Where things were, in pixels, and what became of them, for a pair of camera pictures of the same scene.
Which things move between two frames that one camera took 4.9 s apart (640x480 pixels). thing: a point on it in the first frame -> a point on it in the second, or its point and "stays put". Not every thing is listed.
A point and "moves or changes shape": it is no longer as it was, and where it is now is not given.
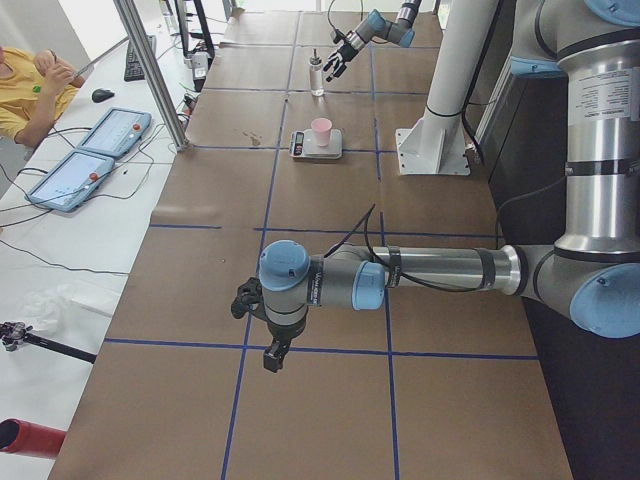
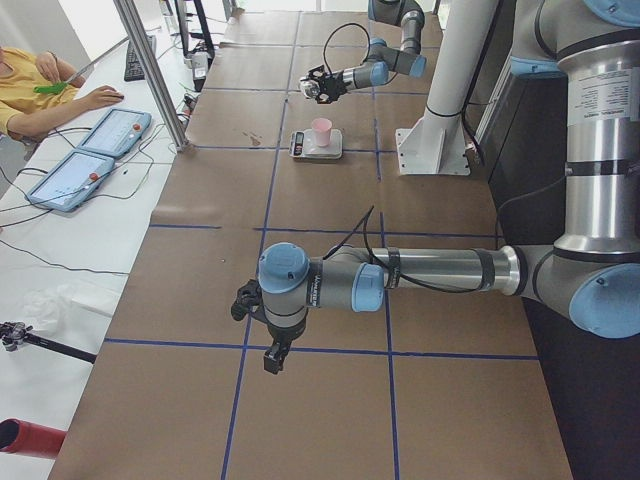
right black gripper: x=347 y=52 -> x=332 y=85
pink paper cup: x=322 y=127 stays put
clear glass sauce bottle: x=316 y=76 moves or changes shape
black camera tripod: x=13 y=333 stays put
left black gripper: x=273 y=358 stays put
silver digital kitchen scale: x=304 y=145 stays put
